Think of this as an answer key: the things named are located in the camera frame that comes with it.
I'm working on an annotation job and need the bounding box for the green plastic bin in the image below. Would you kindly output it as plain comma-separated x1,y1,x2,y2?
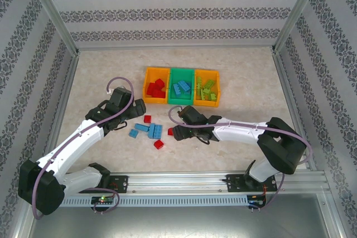
167,67,196,106

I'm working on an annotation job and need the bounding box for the yellow plastic bin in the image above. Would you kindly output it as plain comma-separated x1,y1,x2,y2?
142,66,171,104
193,69,220,108

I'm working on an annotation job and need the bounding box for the small circuit board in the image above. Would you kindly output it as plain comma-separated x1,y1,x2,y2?
91,196,115,205
248,195,266,207

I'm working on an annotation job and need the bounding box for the grey metal sheet panel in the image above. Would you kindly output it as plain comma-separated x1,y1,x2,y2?
27,193,344,238

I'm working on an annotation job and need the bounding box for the aluminium side rail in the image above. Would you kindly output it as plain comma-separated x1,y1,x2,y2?
272,51,318,172
37,52,80,174

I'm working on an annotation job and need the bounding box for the aluminium mounting rail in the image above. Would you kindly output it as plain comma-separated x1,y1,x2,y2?
27,172,327,194

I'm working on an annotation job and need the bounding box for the slotted grey cable duct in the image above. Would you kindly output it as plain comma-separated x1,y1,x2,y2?
60,195,249,207

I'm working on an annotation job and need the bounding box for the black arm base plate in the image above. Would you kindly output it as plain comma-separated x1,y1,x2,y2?
103,175,129,194
226,173,277,193

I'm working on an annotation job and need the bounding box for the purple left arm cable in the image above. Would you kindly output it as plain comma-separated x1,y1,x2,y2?
32,77,134,220

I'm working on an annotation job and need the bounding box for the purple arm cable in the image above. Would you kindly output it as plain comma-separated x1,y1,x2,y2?
168,105,312,211
32,77,134,220

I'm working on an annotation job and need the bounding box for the aluminium frame post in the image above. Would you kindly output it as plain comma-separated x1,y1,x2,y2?
272,0,326,55
22,0,81,56

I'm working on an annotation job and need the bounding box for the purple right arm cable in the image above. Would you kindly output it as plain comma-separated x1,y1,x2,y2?
168,105,312,211

